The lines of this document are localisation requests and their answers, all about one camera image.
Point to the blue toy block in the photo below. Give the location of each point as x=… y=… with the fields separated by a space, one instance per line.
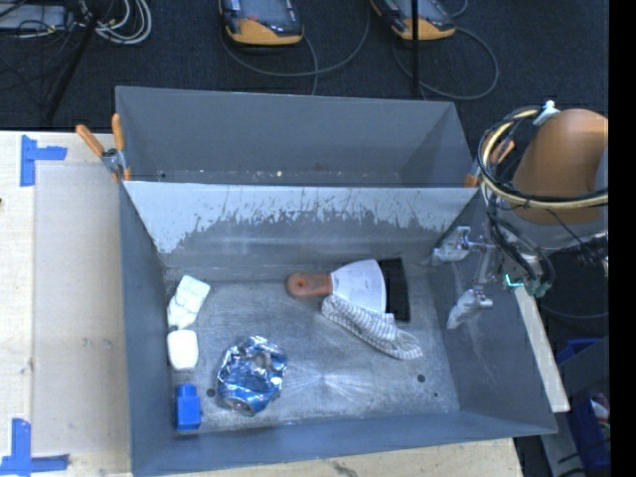
x=188 y=408

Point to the grey metal bin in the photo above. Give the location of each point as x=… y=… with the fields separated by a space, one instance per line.
x=318 y=246

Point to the white blister pack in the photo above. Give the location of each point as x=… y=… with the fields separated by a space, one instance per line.
x=188 y=298

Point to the striped white cloth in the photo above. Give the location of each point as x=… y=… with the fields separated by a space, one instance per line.
x=372 y=328

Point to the pale wood board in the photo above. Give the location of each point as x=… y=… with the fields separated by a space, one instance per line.
x=74 y=291

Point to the crushed blue and silver can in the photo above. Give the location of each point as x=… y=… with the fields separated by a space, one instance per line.
x=251 y=373

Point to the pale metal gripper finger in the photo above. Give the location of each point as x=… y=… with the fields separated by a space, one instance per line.
x=464 y=307
x=449 y=250

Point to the white rounded bar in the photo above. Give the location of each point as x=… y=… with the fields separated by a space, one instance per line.
x=183 y=348

